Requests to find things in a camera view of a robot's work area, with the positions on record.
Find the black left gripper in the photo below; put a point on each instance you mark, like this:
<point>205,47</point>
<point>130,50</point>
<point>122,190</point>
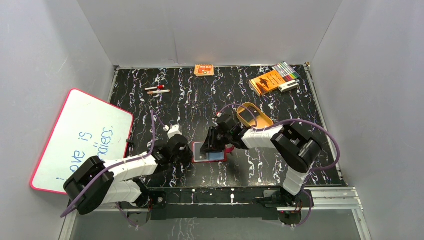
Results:
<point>185,151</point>

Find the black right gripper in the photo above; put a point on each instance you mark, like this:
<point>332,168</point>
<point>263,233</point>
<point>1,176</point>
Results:
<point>210,144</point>

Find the black VIP credit card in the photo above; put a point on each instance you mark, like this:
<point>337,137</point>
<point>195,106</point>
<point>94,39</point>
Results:
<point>198,156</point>

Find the red leather card holder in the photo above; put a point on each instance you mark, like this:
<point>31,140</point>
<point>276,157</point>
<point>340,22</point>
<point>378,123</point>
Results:
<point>218,156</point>

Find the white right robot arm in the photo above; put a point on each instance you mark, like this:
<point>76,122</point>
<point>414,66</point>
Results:
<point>298,148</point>

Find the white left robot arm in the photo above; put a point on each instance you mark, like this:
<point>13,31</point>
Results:
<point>99,182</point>

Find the black card in tray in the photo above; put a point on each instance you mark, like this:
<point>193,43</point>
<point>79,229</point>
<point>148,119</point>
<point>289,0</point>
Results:
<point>250,114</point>

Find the yellow oval tray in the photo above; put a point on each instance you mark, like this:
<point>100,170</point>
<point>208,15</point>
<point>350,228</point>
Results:
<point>263,121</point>

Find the orange white marker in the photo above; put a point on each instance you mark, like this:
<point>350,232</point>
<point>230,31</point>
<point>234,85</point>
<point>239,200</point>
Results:
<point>158,92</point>

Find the red capped marker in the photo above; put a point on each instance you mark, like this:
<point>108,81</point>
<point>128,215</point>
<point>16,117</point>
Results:
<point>158,87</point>

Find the small orange notepad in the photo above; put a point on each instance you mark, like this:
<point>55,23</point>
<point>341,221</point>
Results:
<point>204,70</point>

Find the orange book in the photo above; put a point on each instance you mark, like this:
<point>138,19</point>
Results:
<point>266,83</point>

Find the pink framed whiteboard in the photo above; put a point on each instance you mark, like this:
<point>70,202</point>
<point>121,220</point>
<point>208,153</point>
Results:
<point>86,126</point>

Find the white whiteboard eraser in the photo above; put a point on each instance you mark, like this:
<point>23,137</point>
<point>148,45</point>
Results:
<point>288,86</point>

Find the pack of coloured markers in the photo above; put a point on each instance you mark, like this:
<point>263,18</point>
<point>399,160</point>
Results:
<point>286,71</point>

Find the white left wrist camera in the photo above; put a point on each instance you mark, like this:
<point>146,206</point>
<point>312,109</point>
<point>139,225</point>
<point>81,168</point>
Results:
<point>172,130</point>

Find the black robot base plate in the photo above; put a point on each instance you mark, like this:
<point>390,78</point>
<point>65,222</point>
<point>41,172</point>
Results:
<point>267,203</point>

